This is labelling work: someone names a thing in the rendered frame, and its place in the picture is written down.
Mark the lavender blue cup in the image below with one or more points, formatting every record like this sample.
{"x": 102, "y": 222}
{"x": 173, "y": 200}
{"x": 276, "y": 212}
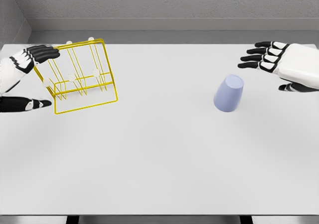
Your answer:
{"x": 228, "y": 94}

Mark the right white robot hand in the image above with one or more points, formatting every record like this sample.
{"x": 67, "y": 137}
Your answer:
{"x": 299, "y": 64}

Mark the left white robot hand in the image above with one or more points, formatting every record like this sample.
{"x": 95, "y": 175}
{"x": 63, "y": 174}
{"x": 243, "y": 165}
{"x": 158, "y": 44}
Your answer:
{"x": 10, "y": 72}

